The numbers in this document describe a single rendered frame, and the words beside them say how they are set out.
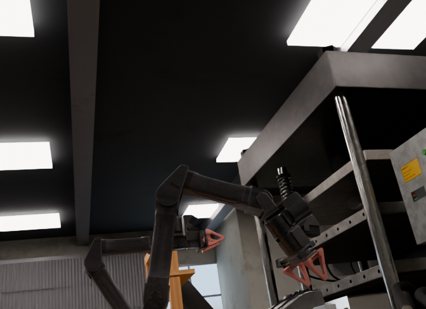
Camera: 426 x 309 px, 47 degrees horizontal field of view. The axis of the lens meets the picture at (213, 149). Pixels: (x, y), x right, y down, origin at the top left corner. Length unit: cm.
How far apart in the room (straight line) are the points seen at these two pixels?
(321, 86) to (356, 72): 17
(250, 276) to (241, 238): 60
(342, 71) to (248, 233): 561
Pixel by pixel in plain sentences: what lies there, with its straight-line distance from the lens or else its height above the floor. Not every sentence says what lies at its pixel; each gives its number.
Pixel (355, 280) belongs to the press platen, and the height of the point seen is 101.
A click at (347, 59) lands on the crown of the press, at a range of 240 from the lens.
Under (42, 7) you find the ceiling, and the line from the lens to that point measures 364.
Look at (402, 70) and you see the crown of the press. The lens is 255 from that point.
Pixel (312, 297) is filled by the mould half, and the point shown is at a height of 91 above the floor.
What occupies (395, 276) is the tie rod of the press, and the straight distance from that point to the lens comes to 209.
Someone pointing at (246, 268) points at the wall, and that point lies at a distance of 758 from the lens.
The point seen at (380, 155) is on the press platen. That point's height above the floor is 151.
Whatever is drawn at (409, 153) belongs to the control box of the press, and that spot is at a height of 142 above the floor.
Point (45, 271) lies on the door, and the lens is 881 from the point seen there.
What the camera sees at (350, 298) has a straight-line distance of 246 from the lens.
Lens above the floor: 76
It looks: 24 degrees up
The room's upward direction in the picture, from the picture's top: 9 degrees counter-clockwise
